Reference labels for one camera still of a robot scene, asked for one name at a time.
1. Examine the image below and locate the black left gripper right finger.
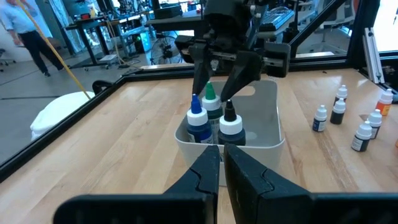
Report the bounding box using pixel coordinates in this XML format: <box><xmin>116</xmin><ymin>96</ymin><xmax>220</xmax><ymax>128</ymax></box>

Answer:
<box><xmin>223</xmin><ymin>142</ymin><xmax>398</xmax><ymax>224</ymax></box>

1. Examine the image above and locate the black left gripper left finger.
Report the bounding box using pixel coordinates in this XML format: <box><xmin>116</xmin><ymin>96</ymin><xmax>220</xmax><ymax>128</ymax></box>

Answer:
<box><xmin>52</xmin><ymin>144</ymin><xmax>221</xmax><ymax>224</ymax></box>

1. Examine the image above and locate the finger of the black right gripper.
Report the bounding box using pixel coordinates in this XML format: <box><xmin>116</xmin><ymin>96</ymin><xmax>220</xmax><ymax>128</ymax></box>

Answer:
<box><xmin>219</xmin><ymin>50</ymin><xmax>264</xmax><ymax>103</ymax></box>
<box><xmin>190</xmin><ymin>42</ymin><xmax>216</xmax><ymax>96</ymax></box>

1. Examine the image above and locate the large green food coloring bottle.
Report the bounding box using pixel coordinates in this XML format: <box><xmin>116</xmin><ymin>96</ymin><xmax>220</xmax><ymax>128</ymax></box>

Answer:
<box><xmin>201</xmin><ymin>81</ymin><xmax>224</xmax><ymax>144</ymax></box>

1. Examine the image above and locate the large blue food coloring bottle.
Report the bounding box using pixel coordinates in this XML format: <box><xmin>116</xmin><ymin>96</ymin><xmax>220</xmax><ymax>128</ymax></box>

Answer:
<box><xmin>185</xmin><ymin>93</ymin><xmax>215</xmax><ymax>145</ymax></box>

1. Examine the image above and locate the small violet bottle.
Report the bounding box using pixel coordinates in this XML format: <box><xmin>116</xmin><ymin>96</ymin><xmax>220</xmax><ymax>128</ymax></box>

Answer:
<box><xmin>333</xmin><ymin>84</ymin><xmax>348</xmax><ymax>106</ymax></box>

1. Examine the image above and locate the small dark green bottle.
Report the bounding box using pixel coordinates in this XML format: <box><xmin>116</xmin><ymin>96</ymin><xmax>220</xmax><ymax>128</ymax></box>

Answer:
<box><xmin>330</xmin><ymin>97</ymin><xmax>347</xmax><ymax>126</ymax></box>

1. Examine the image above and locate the small black bottle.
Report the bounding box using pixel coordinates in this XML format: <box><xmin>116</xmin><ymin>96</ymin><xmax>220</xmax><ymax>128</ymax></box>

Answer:
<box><xmin>351</xmin><ymin>120</ymin><xmax>373</xmax><ymax>153</ymax></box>

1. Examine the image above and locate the small red label bottle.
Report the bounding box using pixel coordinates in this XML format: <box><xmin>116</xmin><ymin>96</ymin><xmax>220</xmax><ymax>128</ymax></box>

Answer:
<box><xmin>367</xmin><ymin>108</ymin><xmax>383</xmax><ymax>140</ymax></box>

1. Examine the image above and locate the small orange bottle yellow label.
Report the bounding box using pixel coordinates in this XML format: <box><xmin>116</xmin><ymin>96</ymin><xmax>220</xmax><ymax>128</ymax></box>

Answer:
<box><xmin>375</xmin><ymin>88</ymin><xmax>394</xmax><ymax>117</ymax></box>

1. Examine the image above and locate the computer keyboard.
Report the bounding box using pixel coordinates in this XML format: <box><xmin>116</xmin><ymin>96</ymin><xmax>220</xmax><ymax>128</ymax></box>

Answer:
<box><xmin>259</xmin><ymin>6</ymin><xmax>295</xmax><ymax>32</ymax></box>

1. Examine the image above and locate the grey table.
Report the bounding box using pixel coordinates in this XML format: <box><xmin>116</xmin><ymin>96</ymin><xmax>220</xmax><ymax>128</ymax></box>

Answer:
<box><xmin>145</xmin><ymin>12</ymin><xmax>208</xmax><ymax>35</ymax></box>

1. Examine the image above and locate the white plastic bin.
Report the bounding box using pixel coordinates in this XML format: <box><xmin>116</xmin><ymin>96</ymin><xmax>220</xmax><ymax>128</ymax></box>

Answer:
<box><xmin>174</xmin><ymin>80</ymin><xmax>285</xmax><ymax>187</ymax></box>

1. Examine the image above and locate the computer tower glowing teal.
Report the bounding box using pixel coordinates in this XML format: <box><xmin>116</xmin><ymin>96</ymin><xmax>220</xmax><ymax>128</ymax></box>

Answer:
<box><xmin>133</xmin><ymin>30</ymin><xmax>152</xmax><ymax>54</ymax></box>

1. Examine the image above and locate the silver aluminium extrusion piece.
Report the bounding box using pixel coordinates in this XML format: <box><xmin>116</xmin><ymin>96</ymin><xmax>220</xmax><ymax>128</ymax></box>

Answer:
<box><xmin>361</xmin><ymin>27</ymin><xmax>386</xmax><ymax>85</ymax></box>

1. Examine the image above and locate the black work table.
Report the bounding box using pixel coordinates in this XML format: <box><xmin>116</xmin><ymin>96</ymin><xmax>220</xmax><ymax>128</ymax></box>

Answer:
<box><xmin>64</xmin><ymin>11</ymin><xmax>150</xmax><ymax>68</ymax></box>

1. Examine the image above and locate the white bucket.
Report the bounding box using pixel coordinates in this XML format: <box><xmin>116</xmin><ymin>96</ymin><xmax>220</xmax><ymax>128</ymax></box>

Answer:
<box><xmin>29</xmin><ymin>90</ymin><xmax>96</xmax><ymax>141</ymax></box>

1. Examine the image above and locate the person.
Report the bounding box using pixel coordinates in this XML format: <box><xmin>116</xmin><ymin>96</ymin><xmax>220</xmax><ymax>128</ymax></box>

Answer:
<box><xmin>0</xmin><ymin>0</ymin><xmax>65</xmax><ymax>78</ymax></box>

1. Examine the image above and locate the black wire floor fan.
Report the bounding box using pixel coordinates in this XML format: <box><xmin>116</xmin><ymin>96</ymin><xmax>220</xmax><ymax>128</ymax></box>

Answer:
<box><xmin>150</xmin><ymin>34</ymin><xmax>185</xmax><ymax>66</ymax></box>

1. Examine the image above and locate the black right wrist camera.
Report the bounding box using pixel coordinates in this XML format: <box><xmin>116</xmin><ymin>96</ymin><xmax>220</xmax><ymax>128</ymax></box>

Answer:
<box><xmin>203</xmin><ymin>0</ymin><xmax>251</xmax><ymax>41</ymax></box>

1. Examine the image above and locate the black coiled floor cable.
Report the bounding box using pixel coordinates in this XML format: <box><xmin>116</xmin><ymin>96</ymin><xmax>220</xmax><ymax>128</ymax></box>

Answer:
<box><xmin>91</xmin><ymin>79</ymin><xmax>114</xmax><ymax>95</ymax></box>

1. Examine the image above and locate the yellow hanging cord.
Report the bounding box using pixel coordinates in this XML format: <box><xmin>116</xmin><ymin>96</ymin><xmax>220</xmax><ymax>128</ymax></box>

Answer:
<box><xmin>15</xmin><ymin>0</ymin><xmax>93</xmax><ymax>101</ymax></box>

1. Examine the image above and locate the black aluminium table frame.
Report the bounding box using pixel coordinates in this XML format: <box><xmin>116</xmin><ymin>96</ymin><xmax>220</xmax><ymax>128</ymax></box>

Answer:
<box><xmin>0</xmin><ymin>0</ymin><xmax>398</xmax><ymax>184</ymax></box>

